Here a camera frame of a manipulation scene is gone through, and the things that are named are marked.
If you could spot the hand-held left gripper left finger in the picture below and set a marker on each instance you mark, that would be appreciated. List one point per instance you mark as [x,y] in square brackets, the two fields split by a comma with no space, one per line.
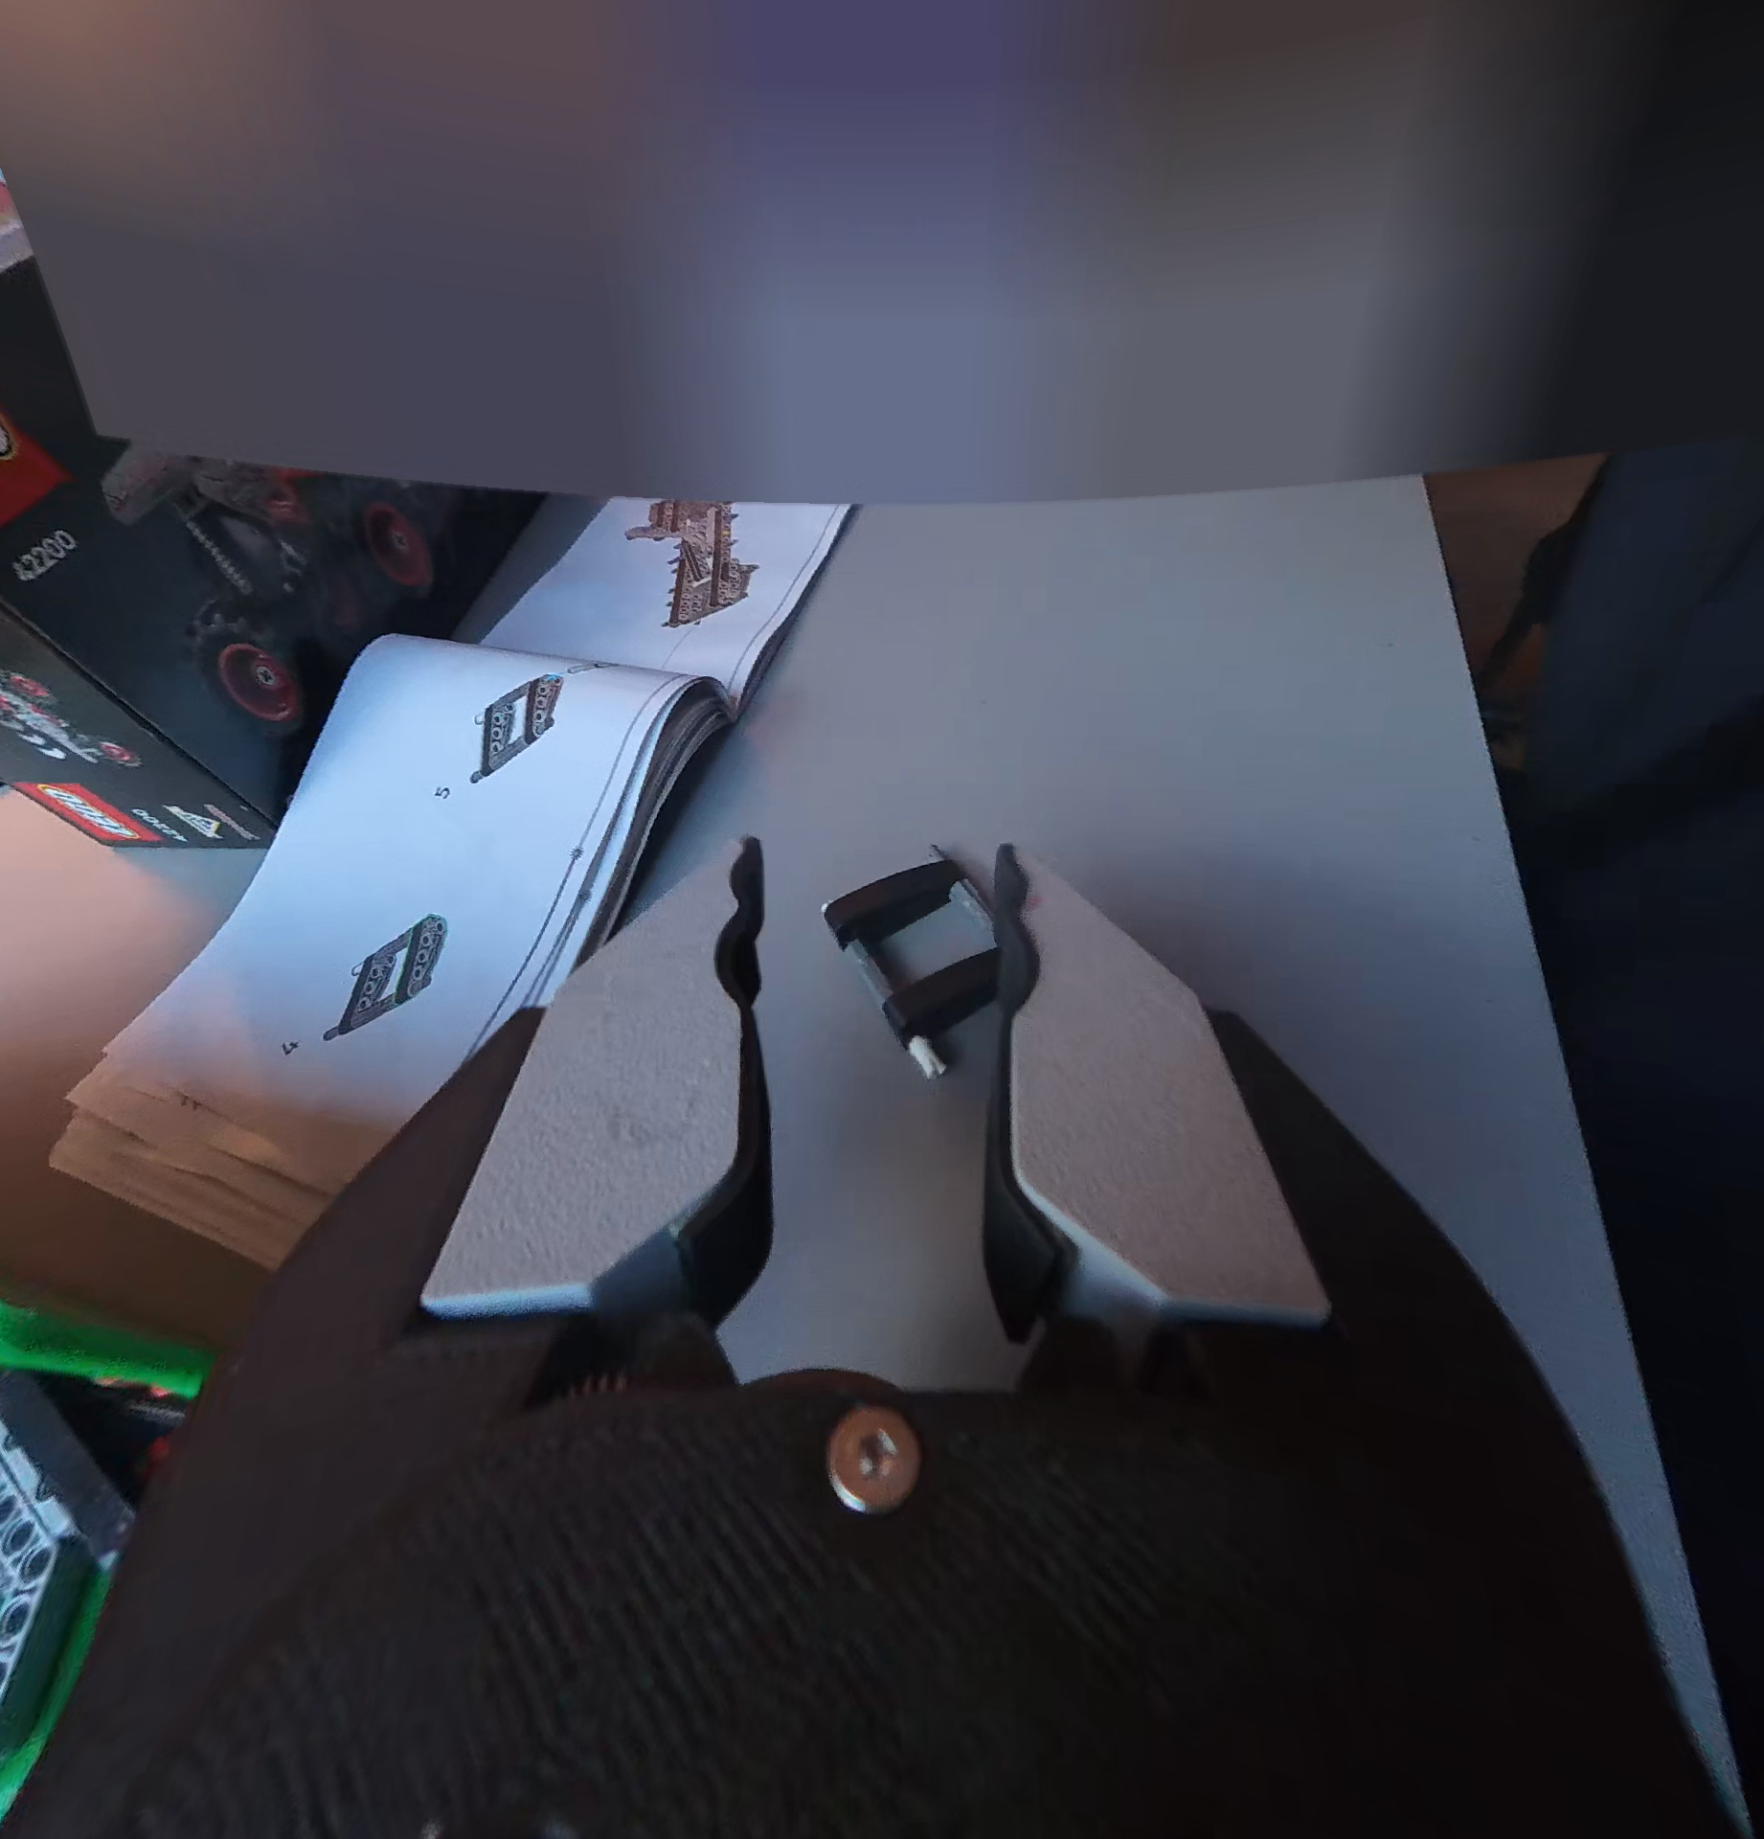
[609,1121]

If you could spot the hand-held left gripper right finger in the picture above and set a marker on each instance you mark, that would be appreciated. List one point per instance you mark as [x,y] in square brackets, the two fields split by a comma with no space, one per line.
[1140,1121]

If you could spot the black lego beam axle assembly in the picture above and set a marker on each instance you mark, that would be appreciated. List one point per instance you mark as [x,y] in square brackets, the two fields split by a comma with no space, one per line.
[939,987]

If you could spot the lego instruction booklet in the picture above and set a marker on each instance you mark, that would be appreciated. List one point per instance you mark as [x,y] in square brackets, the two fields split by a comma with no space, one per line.
[437,862]

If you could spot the black lego set box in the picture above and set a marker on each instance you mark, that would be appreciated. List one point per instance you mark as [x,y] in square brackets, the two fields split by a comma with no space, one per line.
[251,575]

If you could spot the green plastic bin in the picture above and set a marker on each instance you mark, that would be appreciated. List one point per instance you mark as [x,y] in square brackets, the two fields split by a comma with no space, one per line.
[20,1328]

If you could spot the person's leg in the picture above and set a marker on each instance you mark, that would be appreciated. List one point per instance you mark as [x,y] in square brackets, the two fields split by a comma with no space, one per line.
[1658,648]

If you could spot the grey lego frame piece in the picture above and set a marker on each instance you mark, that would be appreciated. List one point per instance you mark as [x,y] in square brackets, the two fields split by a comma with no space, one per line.
[20,1509]

